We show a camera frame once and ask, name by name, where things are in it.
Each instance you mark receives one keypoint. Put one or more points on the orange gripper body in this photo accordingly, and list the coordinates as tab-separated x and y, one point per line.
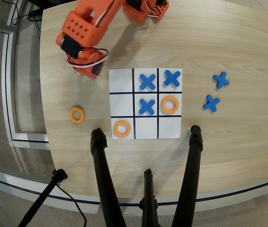
95	70

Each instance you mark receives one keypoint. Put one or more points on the black tripod leg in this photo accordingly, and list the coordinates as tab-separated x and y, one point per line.
103	170
190	170
149	201

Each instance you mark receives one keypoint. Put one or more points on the thin black stand pole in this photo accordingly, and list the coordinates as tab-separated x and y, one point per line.
41	198

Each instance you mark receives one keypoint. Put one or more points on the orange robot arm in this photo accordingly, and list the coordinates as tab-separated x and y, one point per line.
84	28

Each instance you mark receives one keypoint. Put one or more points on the white tic-tac-toe grid sheet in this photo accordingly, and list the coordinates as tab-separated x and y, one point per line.
121	104

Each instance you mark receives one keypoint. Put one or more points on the blue foam cross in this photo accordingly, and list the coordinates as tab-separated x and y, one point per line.
147	81
211	103
172	78
146	106
221	80

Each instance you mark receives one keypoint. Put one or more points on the grey metal glass partition frame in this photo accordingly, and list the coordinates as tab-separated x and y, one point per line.
7	94

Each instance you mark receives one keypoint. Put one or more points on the small white paper tag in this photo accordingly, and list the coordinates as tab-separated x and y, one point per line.
189	129

